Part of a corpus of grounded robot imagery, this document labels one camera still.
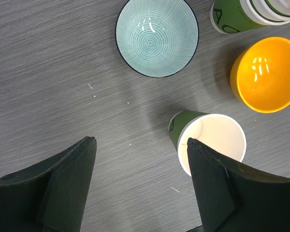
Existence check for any stack of green paper cups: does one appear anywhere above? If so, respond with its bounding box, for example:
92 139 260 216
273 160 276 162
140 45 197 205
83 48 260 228
210 0 290 34

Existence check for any orange bowl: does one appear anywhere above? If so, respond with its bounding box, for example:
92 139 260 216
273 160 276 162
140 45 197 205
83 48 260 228
230 37 290 114

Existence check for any green paper cup open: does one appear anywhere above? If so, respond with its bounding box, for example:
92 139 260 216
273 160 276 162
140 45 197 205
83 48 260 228
168 110 247 175

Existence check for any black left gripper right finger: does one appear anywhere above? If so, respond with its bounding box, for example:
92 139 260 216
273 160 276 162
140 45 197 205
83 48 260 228
187 138 290 232

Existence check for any light teal patterned bowl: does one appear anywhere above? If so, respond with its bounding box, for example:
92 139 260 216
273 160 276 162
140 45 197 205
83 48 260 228
115 0 200 78

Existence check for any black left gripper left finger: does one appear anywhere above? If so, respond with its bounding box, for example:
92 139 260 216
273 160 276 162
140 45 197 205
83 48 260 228
0 136 97 232

